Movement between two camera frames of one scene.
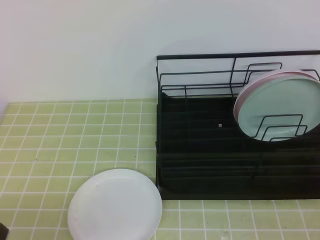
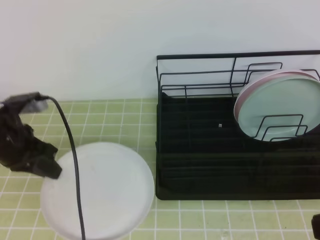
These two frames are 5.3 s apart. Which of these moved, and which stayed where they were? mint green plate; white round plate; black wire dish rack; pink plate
Moved: white round plate
Stayed: mint green plate; black wire dish rack; pink plate
